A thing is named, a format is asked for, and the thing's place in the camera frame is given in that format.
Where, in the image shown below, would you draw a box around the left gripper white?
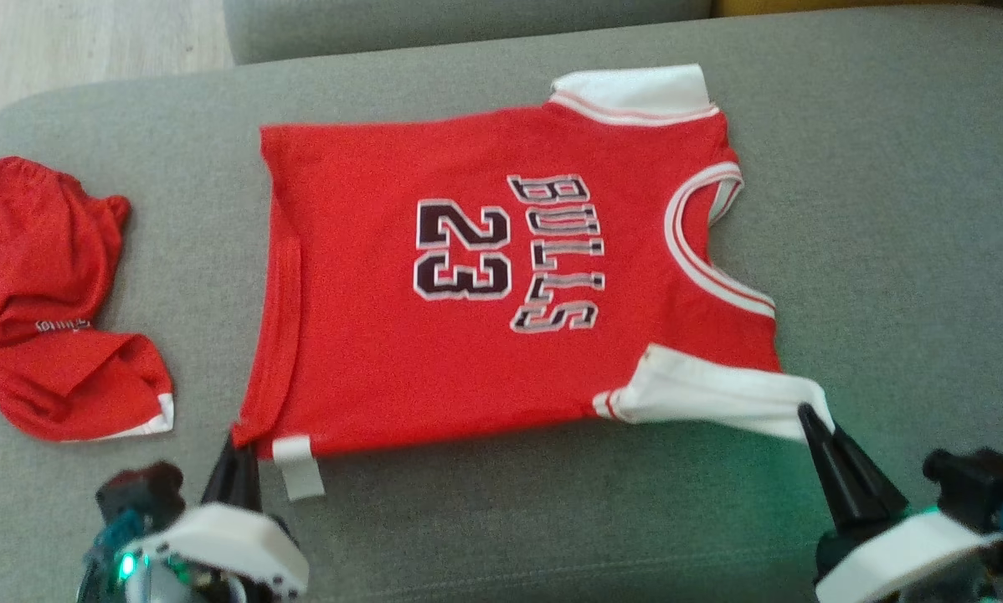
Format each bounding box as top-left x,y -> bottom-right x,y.
79,437 -> 310,603

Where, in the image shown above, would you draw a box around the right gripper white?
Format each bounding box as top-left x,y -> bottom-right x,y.
797,404 -> 1003,603

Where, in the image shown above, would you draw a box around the red Bulls 23 jersey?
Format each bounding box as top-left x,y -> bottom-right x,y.
232,64 -> 837,502

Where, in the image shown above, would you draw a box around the red shorts with white hem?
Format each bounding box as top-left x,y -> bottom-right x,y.
0,157 -> 174,442

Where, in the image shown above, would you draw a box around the large grey sofa seat cushion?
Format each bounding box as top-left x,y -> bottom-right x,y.
0,4 -> 1003,603

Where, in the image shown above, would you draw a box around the yellow sofa backrest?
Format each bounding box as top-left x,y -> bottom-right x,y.
713,0 -> 984,18

